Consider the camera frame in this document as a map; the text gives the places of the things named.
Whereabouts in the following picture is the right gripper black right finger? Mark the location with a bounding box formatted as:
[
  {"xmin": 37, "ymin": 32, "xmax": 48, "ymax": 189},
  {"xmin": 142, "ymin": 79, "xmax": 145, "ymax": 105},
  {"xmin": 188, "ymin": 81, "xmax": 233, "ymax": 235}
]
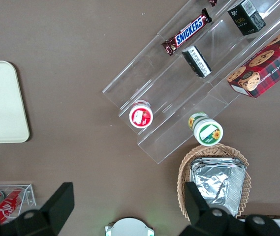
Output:
[{"xmin": 181, "ymin": 182, "xmax": 280, "ymax": 236}]

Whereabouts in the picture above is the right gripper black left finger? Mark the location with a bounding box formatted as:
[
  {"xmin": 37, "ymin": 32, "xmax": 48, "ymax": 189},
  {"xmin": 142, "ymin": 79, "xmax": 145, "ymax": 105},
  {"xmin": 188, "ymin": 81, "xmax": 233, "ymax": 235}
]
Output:
[{"xmin": 0, "ymin": 182, "xmax": 75, "ymax": 236}]

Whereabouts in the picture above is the woven wicker basket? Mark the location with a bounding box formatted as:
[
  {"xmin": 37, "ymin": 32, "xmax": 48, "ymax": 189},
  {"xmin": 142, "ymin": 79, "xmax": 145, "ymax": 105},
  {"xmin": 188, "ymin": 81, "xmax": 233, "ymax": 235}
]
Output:
[{"xmin": 177, "ymin": 144, "xmax": 252, "ymax": 220}]

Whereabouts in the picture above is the clear acrylic can holder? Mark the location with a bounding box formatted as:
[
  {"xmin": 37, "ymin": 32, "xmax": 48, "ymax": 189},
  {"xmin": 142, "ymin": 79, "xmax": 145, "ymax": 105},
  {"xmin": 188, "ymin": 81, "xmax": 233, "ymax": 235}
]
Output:
[{"xmin": 0, "ymin": 183, "xmax": 37, "ymax": 223}]

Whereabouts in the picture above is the white round device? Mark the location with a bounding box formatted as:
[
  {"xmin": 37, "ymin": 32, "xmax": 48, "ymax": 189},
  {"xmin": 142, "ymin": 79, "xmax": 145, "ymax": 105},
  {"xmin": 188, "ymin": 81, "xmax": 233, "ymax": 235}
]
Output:
[{"xmin": 104, "ymin": 217, "xmax": 156, "ymax": 236}]

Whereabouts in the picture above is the green sunflower yogurt cup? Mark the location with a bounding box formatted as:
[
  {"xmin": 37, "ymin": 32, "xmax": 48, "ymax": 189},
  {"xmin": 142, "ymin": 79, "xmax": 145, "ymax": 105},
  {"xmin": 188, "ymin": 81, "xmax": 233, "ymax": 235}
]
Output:
[{"xmin": 188, "ymin": 112, "xmax": 224, "ymax": 147}]

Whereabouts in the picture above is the red lidded yogurt cup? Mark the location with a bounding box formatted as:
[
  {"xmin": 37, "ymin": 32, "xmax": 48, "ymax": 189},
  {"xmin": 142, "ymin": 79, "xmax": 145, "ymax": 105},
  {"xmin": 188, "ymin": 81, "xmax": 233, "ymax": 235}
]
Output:
[{"xmin": 129, "ymin": 100, "xmax": 154, "ymax": 129}]

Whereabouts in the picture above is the clear acrylic tiered shelf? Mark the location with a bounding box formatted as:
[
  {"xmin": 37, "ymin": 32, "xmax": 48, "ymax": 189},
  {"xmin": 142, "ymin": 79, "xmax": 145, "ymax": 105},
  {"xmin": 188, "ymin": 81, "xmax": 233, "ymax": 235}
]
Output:
[{"xmin": 102, "ymin": 0, "xmax": 280, "ymax": 165}]

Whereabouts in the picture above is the black box with white label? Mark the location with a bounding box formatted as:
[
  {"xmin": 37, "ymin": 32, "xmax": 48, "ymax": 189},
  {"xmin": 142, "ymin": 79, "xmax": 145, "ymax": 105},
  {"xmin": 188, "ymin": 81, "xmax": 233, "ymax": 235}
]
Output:
[{"xmin": 182, "ymin": 45, "xmax": 213, "ymax": 79}]

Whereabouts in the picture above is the red chocolate chip cookie box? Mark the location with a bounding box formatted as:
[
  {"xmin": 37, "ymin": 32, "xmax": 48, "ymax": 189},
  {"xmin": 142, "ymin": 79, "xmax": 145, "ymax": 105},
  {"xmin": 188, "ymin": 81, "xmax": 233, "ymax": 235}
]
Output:
[{"xmin": 226, "ymin": 27, "xmax": 280, "ymax": 99}]

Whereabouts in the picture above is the Snickers chocolate bar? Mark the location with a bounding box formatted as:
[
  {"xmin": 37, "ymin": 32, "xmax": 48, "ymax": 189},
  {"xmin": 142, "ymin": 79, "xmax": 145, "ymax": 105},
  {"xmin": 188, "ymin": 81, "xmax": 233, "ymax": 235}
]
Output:
[{"xmin": 161, "ymin": 8, "xmax": 213, "ymax": 57}]

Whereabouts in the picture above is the black box with white lettering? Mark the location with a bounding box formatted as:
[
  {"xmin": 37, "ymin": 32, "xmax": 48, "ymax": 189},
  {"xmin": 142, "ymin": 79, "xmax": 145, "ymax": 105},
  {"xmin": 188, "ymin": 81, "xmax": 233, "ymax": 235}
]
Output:
[{"xmin": 227, "ymin": 0, "xmax": 267, "ymax": 36}]

